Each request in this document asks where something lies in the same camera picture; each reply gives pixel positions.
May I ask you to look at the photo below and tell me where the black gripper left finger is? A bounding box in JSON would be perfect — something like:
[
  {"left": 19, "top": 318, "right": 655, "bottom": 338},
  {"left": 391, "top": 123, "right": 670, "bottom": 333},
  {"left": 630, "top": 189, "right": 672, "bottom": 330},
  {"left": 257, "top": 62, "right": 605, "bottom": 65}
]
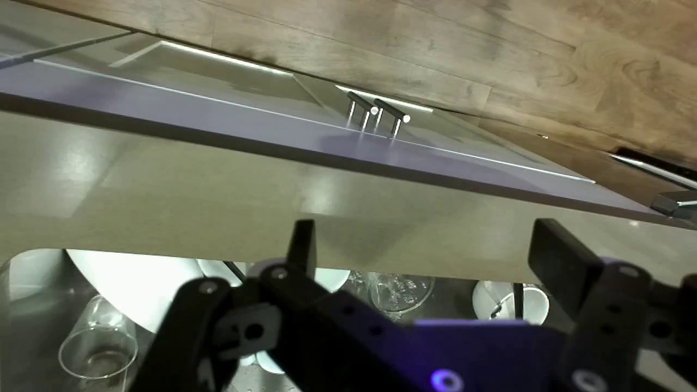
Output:
[{"left": 284, "top": 220, "right": 315, "bottom": 277}]

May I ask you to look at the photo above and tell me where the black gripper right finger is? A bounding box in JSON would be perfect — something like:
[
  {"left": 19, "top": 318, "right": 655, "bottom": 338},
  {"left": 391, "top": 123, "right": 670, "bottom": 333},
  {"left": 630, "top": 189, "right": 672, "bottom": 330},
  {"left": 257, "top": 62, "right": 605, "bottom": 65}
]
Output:
[{"left": 527, "top": 217, "right": 603, "bottom": 318}]

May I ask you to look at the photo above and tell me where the white mug in sink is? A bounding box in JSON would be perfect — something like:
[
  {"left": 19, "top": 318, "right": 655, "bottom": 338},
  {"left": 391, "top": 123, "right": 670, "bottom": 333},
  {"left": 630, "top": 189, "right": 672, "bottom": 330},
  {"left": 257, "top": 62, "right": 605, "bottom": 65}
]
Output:
[{"left": 472, "top": 281, "right": 550, "bottom": 325}]

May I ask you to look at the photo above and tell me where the clear glass jar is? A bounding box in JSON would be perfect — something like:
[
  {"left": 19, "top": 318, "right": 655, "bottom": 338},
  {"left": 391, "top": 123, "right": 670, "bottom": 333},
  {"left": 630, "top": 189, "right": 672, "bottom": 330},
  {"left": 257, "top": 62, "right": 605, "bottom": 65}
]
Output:
[{"left": 346, "top": 273, "right": 435, "bottom": 318}]

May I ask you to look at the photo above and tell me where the large white plate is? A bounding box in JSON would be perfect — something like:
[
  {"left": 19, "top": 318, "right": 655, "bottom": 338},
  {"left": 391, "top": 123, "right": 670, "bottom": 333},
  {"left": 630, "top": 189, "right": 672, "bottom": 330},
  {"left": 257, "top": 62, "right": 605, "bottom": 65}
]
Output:
[{"left": 68, "top": 248, "right": 202, "bottom": 333}]

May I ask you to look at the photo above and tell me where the clear drinking glass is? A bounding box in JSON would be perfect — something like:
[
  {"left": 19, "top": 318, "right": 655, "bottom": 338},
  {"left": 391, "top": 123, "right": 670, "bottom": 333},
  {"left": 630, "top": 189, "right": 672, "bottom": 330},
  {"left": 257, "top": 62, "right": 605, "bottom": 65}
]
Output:
[{"left": 56, "top": 297, "right": 138, "bottom": 382}]

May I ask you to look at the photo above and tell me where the purple cabinet front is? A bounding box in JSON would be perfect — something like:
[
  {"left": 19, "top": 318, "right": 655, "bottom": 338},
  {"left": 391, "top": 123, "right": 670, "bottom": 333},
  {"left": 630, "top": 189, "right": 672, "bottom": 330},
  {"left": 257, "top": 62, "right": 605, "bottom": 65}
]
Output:
[{"left": 0, "top": 49, "right": 666, "bottom": 224}]

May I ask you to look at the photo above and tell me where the cabinet door handle left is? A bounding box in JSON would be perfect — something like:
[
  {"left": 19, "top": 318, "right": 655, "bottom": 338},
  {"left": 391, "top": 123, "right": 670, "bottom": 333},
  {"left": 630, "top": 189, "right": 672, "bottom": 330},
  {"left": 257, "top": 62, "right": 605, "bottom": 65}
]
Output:
[{"left": 346, "top": 91, "right": 377, "bottom": 131}]

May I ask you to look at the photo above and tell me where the cabinet door handle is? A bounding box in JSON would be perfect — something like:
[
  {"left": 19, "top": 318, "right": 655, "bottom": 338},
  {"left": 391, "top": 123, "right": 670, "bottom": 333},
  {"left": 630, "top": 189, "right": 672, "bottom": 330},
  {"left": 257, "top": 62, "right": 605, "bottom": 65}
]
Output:
[
  {"left": 374, "top": 99, "right": 412, "bottom": 139},
  {"left": 346, "top": 91, "right": 377, "bottom": 131}
]

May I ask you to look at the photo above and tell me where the cabinet door handle right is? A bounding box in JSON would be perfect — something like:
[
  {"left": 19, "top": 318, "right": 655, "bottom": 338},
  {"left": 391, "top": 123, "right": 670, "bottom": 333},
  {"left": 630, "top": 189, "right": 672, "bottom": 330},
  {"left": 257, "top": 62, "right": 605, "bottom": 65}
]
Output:
[{"left": 374, "top": 99, "right": 412, "bottom": 139}]

